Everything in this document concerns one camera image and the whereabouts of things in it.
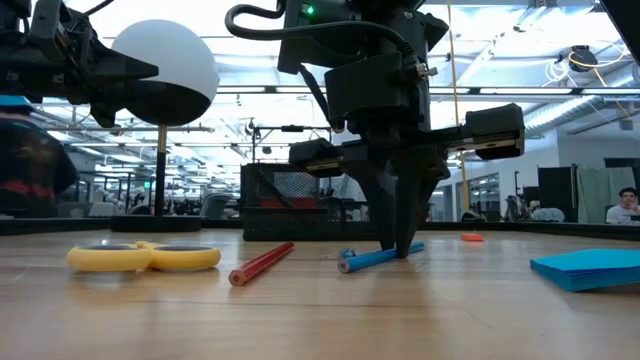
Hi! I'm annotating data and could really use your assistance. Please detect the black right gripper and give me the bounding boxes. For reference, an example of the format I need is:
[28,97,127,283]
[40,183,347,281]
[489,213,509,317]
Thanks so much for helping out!
[277,0,526,260]

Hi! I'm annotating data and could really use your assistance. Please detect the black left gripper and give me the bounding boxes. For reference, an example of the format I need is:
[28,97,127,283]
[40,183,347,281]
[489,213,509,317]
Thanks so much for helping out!
[0,0,160,129]

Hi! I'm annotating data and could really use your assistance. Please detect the blue pencil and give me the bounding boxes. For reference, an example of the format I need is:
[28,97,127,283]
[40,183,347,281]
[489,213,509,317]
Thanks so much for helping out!
[337,241,425,274]

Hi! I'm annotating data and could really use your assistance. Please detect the red pencil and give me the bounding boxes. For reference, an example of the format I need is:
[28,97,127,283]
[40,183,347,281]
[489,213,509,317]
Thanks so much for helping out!
[228,241,296,288]

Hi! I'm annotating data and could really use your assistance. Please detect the yellow-handled scissors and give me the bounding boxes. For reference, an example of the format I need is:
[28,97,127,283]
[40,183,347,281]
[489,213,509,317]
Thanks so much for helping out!
[66,241,222,274]

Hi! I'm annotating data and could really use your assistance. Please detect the blue sticky note pad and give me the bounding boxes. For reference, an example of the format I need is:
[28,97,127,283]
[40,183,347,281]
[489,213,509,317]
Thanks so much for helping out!
[529,248,640,293]

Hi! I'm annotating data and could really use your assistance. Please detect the black mesh desk organizer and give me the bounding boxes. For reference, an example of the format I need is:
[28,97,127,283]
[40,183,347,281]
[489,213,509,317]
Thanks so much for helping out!
[239,162,381,242]

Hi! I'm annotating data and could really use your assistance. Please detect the white globe table lamp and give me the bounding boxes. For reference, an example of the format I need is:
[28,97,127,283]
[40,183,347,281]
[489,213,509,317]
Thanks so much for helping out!
[110,18,220,234]

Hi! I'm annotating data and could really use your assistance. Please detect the person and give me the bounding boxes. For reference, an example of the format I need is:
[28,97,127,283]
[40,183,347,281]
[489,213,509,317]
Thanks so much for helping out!
[605,187,640,225]
[0,93,80,219]

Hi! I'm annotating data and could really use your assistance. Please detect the black background stand bar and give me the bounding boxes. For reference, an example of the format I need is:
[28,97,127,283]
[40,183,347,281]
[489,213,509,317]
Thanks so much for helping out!
[244,118,334,166]

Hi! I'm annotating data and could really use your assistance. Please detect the black partition panel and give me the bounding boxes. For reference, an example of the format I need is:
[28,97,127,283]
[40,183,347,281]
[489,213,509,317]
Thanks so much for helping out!
[537,165,579,224]

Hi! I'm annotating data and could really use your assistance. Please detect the pale green curtain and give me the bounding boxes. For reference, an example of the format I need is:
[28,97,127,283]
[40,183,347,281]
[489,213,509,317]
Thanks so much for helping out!
[577,167,640,224]

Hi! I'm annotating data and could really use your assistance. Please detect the round black ceiling fixture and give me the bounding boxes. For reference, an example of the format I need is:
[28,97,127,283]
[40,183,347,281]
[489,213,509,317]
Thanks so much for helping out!
[568,44,600,74]

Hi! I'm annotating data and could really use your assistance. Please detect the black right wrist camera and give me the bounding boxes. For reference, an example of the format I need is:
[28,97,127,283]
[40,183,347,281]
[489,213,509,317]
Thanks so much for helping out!
[324,52,431,122]

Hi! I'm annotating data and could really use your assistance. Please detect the black aluminium table frame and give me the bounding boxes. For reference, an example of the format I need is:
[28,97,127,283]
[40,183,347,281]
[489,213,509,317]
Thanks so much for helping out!
[0,217,640,242]

